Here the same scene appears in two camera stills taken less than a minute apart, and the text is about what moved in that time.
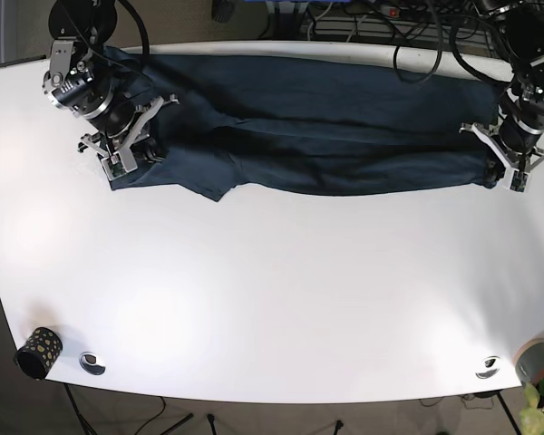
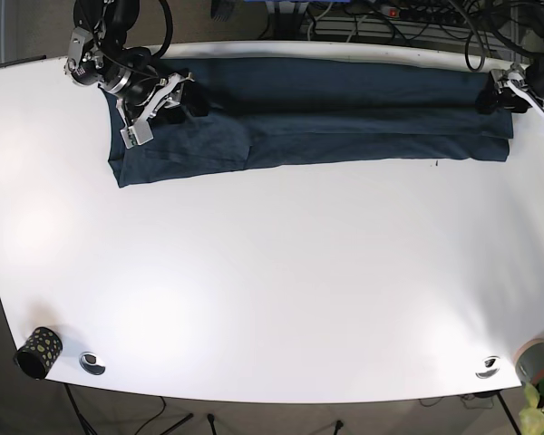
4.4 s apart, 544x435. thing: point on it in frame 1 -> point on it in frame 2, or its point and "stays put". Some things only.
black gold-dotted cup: x=40 y=353 stays put
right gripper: x=121 y=120 -> x=193 y=98
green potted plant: x=542 y=414 stays put
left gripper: x=515 y=144 -> x=501 y=97
